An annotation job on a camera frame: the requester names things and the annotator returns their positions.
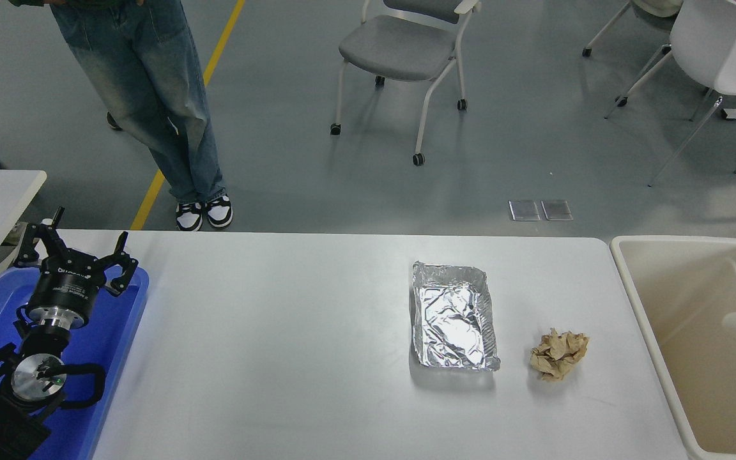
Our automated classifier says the blue plastic tray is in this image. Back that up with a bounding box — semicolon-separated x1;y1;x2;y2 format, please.
0;264;150;460

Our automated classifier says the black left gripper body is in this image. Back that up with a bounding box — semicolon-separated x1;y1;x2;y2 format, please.
27;256;102;315

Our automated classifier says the silver foil tray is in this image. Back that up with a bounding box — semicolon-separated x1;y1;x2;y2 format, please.
411;260;502;372

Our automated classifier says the crumpled tan paper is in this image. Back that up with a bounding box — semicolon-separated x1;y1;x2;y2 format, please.
530;328;590;383

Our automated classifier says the grey padded wheeled chair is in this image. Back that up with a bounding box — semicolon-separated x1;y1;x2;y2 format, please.
330;0;482;167

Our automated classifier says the white-framed wheeled chair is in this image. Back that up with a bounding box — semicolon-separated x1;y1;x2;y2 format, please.
581;0;682;107

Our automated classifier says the large pale plastic bin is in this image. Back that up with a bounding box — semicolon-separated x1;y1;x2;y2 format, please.
609;235;736;460

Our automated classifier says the white plastic shell chair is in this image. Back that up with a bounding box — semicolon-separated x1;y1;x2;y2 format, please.
604;0;736;187

